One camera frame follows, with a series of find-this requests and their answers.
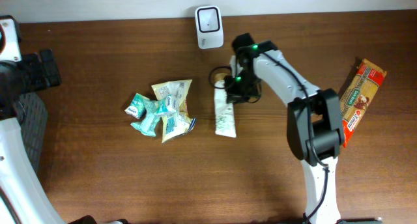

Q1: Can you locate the white cosmetic tube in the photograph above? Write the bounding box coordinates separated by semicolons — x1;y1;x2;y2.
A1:
214;73;237;138

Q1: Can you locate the small white teal packet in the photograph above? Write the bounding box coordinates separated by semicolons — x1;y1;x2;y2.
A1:
154;94;179;117

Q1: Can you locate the cream snack bag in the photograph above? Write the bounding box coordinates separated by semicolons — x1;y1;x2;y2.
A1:
151;79;196;143

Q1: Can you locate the small teal tissue pack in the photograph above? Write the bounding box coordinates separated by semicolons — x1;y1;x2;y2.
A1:
124;93;149;119

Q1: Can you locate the orange spaghetti pasta pack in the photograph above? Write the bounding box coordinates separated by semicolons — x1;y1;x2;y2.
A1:
340;59;387;148

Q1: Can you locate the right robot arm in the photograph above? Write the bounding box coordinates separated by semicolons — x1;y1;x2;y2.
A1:
225;33;345;223

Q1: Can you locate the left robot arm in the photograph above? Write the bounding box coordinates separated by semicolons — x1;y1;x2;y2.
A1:
1;15;63;223

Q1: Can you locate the white barcode scanner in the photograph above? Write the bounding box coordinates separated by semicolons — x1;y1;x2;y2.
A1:
194;5;224;49

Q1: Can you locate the grey plastic mesh basket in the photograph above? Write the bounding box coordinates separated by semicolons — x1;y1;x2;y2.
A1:
14;92;48;173

